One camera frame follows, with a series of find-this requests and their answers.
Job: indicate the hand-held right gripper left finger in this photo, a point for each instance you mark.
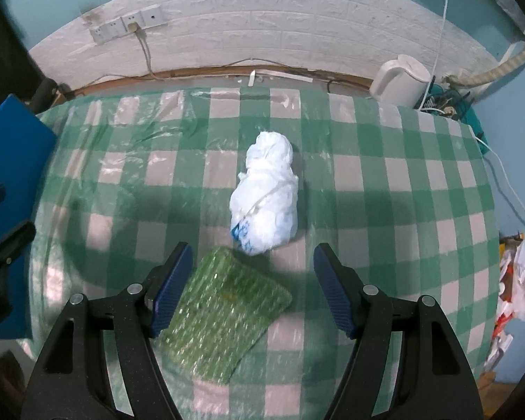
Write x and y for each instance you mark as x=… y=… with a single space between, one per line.
x=175 y=288

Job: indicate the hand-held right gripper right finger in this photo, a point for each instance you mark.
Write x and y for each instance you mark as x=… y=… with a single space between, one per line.
x=332 y=288

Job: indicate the cardboard box with blue rim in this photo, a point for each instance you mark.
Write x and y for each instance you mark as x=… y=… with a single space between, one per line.
x=13 y=148

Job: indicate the green bubble wrap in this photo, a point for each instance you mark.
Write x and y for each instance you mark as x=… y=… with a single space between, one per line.
x=227 y=315

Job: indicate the white plastic bag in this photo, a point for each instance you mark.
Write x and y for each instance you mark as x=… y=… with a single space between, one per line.
x=267 y=201

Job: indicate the green checked plastic tablecloth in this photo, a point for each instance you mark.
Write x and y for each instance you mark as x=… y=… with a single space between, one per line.
x=376 y=192

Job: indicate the black cylindrical object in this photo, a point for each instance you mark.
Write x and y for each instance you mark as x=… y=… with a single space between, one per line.
x=43 y=94

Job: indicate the pile of crumpled wrappers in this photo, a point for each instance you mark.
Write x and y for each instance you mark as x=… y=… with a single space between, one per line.
x=518 y=284

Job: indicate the white electric kettle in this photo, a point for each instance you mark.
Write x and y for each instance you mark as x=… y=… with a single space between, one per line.
x=400 y=81

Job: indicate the teal basket with clutter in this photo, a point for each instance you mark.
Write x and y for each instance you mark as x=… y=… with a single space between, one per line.
x=453 y=105

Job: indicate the white paper strip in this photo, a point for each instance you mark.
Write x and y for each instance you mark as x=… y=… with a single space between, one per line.
x=284 y=74

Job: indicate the white wall socket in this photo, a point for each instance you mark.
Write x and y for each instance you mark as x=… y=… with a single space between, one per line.
x=153 y=15
x=99 y=33
x=115 y=27
x=129 y=21

